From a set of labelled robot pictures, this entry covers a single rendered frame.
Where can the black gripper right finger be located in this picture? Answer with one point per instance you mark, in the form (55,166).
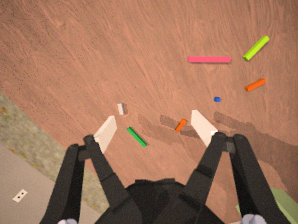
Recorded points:
(256,201)

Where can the pink rod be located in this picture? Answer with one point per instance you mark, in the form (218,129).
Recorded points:
(208,59)

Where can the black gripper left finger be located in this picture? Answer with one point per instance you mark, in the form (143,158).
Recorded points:
(65,201)

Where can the orange rod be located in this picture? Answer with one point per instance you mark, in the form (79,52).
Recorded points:
(255,84)
(180,125)

